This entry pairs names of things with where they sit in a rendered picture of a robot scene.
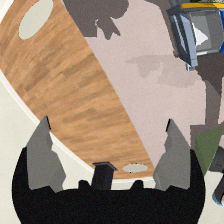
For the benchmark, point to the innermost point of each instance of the yellow curved bar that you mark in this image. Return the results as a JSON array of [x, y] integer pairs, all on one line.
[[197, 5]]

